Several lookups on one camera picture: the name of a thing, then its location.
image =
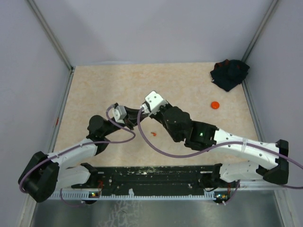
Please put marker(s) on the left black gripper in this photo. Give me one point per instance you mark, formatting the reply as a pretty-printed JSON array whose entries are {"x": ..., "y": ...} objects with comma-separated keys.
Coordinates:
[{"x": 131, "y": 119}]

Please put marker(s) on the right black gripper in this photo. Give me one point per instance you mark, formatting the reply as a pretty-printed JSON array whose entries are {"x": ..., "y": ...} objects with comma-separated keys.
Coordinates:
[{"x": 157, "y": 114}]

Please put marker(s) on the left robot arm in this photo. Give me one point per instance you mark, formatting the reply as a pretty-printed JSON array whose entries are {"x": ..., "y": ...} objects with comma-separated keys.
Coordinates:
[{"x": 47, "y": 173}]

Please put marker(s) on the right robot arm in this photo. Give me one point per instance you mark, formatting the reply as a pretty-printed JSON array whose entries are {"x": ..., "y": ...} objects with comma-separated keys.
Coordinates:
[{"x": 266, "y": 161}]

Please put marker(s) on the orange earbud charging case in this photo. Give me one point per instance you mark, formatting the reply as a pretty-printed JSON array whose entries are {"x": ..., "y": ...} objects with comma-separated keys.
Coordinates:
[{"x": 215, "y": 105}]

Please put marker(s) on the dark blue cloth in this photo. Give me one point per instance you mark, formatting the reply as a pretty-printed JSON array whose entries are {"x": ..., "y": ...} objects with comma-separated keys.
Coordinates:
[{"x": 229, "y": 73}]

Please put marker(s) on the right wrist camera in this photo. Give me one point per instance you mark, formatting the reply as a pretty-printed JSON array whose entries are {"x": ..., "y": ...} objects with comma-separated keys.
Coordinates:
[{"x": 153, "y": 96}]

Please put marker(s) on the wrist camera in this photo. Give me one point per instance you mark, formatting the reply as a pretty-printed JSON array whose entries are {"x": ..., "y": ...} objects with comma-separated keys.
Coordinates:
[
  {"x": 119, "y": 113},
  {"x": 153, "y": 96}
]

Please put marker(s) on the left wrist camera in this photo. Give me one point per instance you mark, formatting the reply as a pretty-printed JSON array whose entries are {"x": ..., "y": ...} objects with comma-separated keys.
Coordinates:
[{"x": 119, "y": 113}]

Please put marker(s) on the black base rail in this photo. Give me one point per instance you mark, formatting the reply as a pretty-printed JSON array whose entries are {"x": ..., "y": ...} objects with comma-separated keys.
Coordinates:
[{"x": 158, "y": 182}]

